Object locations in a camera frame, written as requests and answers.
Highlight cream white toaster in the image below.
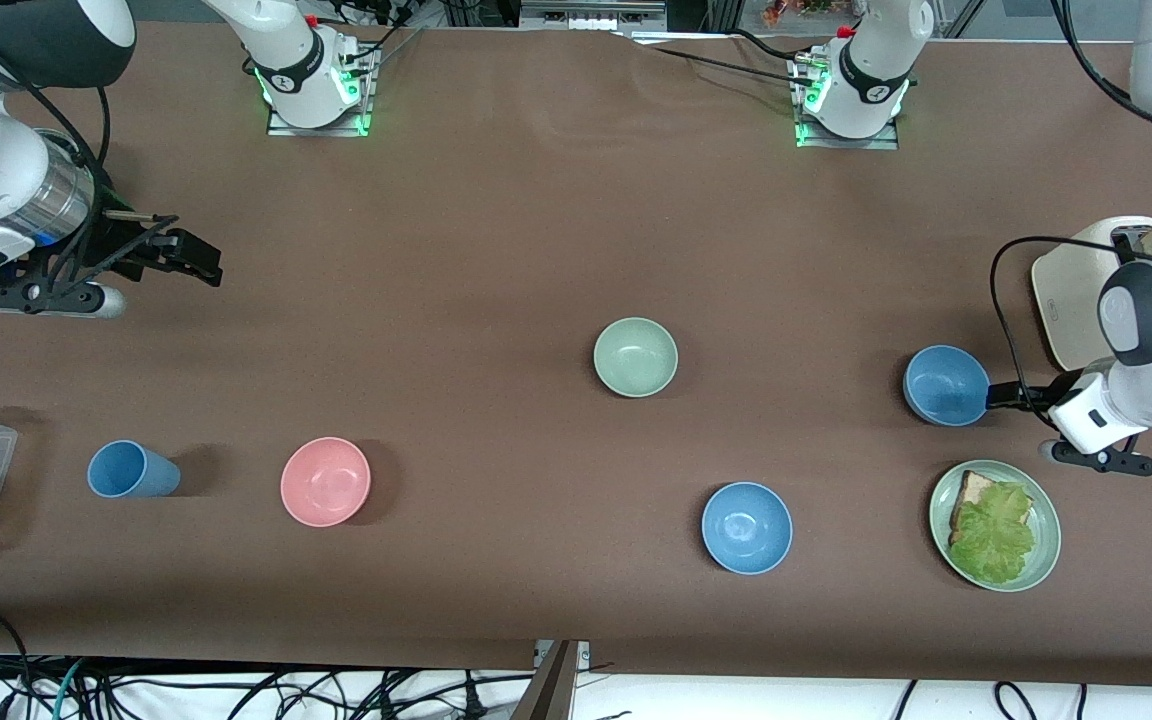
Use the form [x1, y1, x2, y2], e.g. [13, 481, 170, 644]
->
[1031, 215, 1152, 372]

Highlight black cable on mat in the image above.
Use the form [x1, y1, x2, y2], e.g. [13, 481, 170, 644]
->
[648, 45, 817, 89]
[731, 28, 802, 63]

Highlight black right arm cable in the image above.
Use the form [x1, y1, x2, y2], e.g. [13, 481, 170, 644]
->
[0, 10, 123, 293]

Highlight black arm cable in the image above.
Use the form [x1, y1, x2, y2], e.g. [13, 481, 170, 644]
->
[990, 0, 1152, 433]
[0, 10, 123, 293]

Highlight pale green bowl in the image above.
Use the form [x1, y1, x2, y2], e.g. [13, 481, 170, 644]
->
[593, 317, 679, 399]

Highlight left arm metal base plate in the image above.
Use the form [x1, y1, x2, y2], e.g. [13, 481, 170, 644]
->
[792, 55, 903, 152]

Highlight dark metal post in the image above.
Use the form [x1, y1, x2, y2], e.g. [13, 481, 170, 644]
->
[511, 640, 583, 720]

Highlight blue plastic cup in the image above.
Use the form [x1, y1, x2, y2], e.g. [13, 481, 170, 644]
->
[87, 440, 182, 499]

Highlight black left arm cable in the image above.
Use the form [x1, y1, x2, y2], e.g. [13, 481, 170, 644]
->
[990, 0, 1152, 433]

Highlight green lettuce leaf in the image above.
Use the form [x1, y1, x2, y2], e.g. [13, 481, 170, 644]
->
[948, 482, 1037, 586]

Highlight teal floor cable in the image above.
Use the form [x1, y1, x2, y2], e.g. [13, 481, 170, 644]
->
[51, 658, 89, 720]

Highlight pink bowl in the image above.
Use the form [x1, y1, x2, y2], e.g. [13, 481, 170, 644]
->
[280, 437, 372, 528]

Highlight colourful background items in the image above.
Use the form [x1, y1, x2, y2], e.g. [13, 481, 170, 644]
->
[761, 0, 839, 27]

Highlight bread slice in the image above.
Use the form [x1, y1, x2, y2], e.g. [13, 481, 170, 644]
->
[949, 470, 1001, 546]

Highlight pale green plate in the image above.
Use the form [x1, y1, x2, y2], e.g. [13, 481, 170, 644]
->
[929, 460, 1063, 593]

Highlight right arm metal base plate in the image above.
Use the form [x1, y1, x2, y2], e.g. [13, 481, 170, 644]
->
[264, 48, 378, 139]

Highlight brown table mat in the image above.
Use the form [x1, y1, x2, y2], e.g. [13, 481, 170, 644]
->
[0, 22, 1152, 689]

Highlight blue bowl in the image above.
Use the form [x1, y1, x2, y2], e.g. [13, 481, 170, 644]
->
[701, 482, 794, 576]
[903, 345, 992, 427]

